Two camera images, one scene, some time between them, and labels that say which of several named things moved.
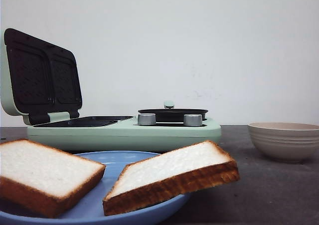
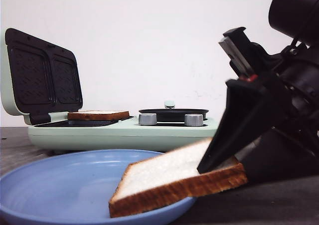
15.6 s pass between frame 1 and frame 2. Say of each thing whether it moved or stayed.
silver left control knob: stayed
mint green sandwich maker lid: stayed
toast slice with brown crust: moved
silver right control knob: stayed
